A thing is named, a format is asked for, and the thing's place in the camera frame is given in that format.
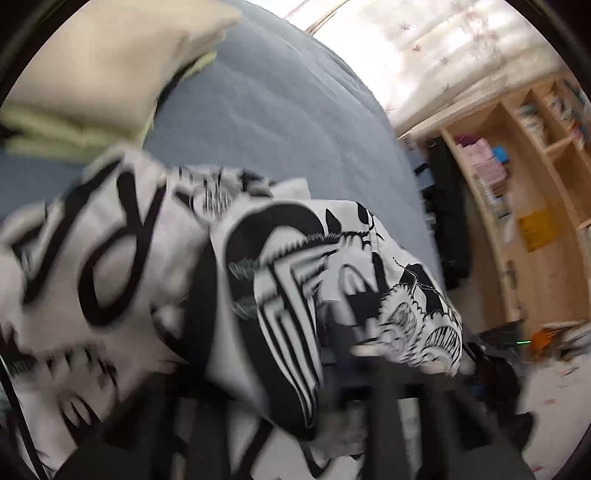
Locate black white graffiti print garment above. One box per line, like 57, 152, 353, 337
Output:
1, 147, 462, 479

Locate blue-grey bed sheet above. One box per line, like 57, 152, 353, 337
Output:
1, 1, 441, 274

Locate black bag by bed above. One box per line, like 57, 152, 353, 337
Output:
415, 136, 472, 290

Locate pink storage boxes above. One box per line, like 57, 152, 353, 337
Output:
455, 135, 507, 186

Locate wooden shelf unit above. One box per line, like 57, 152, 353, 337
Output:
404, 72, 590, 331

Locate cream folded garment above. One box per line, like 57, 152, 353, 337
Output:
7, 0, 242, 133

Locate light green folded garment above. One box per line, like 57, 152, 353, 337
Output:
1, 51, 217, 163

